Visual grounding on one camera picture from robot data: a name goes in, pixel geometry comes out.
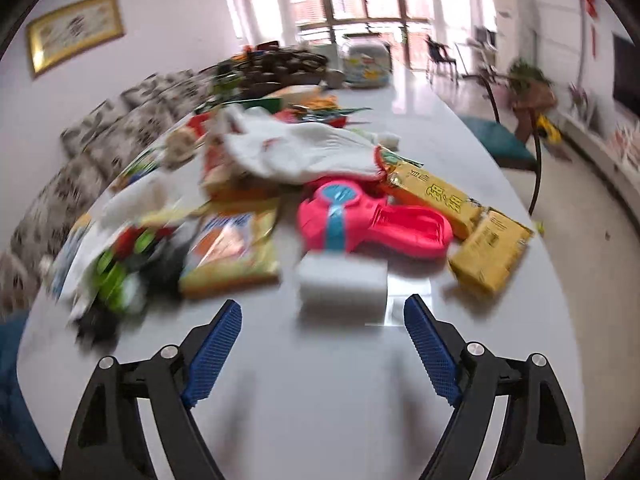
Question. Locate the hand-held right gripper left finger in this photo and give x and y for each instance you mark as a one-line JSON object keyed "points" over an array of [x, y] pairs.
{"points": [[212, 360]]}

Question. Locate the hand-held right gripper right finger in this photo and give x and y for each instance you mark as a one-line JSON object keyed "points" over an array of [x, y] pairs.
{"points": [[430, 355]]}

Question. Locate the white sponge block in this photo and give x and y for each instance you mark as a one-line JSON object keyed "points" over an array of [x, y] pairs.
{"points": [[342, 282]]}

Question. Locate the orange snack packet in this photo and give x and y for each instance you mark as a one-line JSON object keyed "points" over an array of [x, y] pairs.
{"points": [[232, 255]]}

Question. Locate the short yellow box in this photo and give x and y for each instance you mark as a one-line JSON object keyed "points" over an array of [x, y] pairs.
{"points": [[492, 252]]}

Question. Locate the green toy car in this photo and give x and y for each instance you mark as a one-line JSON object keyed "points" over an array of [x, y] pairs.
{"points": [[125, 265]]}

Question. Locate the pink plastic toy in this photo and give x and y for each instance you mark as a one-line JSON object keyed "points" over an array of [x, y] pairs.
{"points": [[370, 220]]}

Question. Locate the long yellow box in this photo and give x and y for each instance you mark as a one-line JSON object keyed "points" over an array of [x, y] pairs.
{"points": [[435, 197]]}

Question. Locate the blue chair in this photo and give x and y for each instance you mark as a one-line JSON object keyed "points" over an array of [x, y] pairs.
{"points": [[12, 385]]}

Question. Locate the floral patterned sofa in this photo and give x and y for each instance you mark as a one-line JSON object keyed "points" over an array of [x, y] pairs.
{"points": [[85, 180]]}

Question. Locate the teal cushioned chair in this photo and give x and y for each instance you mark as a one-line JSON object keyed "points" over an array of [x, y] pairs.
{"points": [[500, 145]]}

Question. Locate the white cotton glove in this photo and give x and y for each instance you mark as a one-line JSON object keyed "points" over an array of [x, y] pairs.
{"points": [[305, 152]]}

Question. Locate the yellow floor toy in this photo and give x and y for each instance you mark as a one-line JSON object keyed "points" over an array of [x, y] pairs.
{"points": [[549, 131]]}

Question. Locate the white television cabinet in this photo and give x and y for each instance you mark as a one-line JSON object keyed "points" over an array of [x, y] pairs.
{"points": [[600, 155]]}

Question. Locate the potted green plant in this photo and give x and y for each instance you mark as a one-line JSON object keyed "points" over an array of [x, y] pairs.
{"points": [[530, 90]]}

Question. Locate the dark metal chair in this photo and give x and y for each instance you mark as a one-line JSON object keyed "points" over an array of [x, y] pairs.
{"points": [[440, 57]]}

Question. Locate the pile of dark items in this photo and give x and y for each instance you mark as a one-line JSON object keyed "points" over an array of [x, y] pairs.
{"points": [[282, 67]]}

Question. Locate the white standing air conditioner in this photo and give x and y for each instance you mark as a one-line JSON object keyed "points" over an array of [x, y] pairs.
{"points": [[515, 30]]}

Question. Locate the black television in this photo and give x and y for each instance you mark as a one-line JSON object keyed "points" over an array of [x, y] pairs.
{"points": [[627, 77]]}

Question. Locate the gold framed wall picture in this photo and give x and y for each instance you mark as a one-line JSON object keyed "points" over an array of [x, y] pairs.
{"points": [[75, 35]]}

